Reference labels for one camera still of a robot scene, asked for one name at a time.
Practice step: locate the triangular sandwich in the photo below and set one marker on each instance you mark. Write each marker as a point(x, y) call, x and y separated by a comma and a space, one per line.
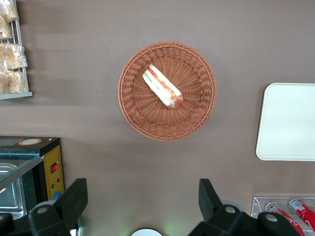
point(162, 87)

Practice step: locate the red cola can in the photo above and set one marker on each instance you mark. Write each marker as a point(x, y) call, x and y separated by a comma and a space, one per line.
point(283, 216)
point(305, 214)

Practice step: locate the white rectangular plastic tray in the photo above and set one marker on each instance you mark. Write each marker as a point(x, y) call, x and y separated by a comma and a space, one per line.
point(288, 123)

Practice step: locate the brown round wicker basket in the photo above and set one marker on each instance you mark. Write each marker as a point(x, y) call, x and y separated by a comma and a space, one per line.
point(197, 73)

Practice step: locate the black food warmer yellow panel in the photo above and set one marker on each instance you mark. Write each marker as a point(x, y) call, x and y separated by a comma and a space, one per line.
point(53, 157)

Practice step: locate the white round cup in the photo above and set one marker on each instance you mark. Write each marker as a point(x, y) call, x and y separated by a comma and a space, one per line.
point(146, 232)

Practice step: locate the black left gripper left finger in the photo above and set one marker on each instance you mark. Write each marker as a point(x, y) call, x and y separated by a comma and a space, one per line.
point(61, 214)

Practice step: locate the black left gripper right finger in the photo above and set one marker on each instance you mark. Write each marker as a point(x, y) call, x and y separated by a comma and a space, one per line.
point(221, 221)

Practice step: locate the clear acrylic can holder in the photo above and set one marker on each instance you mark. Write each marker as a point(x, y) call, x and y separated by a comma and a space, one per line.
point(258, 205)

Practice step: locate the clear bag of snacks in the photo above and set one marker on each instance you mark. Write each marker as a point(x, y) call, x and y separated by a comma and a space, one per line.
point(13, 56)
point(12, 82)
point(9, 8)
point(4, 28)

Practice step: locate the stainless steel food pan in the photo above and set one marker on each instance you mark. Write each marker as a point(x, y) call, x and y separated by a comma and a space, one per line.
point(11, 199)

